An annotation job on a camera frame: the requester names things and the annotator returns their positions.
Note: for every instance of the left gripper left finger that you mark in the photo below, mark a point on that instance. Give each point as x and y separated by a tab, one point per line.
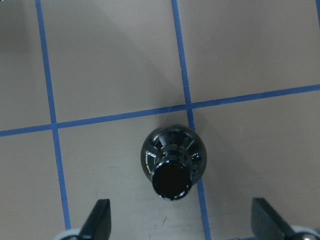
98	225

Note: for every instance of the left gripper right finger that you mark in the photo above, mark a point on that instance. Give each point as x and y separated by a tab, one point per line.
267	224

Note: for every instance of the dark wine bottle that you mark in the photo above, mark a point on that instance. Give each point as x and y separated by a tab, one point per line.
173	158

